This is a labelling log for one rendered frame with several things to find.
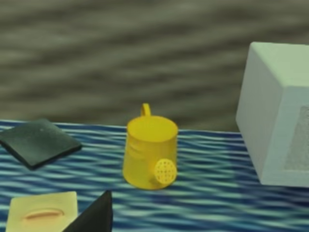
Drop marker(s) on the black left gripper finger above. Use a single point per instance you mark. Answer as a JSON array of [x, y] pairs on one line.
[[96, 217]]

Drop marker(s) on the yellow watering can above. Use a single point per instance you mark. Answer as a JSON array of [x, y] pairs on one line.
[[148, 154]]

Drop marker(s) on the dark flat square pad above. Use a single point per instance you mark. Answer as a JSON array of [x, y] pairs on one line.
[[39, 142]]

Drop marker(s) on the white microwave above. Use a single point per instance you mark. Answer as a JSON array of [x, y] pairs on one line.
[[272, 116]]

